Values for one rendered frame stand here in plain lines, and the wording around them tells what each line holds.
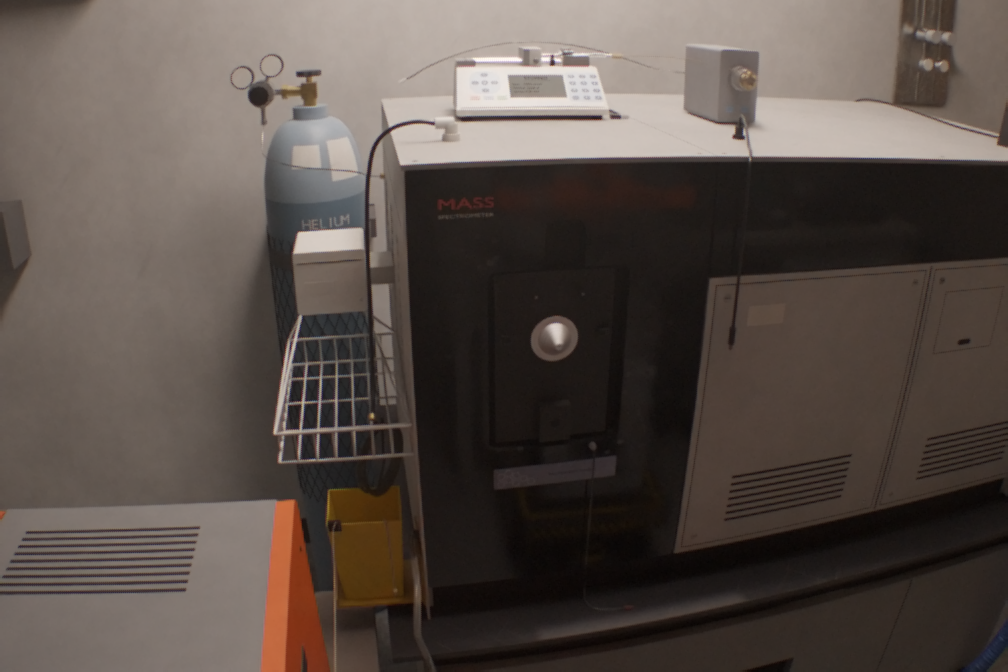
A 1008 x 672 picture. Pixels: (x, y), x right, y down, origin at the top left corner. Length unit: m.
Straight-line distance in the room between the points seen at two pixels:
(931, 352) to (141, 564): 1.17
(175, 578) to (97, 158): 1.55
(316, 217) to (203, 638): 1.16
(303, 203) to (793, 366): 1.06
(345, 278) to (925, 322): 0.94
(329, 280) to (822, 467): 0.86
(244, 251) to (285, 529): 1.41
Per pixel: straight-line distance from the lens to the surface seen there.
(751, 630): 1.38
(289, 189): 1.69
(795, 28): 2.37
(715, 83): 1.28
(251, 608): 0.72
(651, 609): 1.27
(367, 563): 1.18
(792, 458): 1.26
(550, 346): 0.98
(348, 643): 1.25
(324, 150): 1.68
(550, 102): 1.23
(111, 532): 0.85
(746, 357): 1.11
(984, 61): 2.88
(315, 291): 1.25
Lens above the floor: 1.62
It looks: 21 degrees down
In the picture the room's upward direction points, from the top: straight up
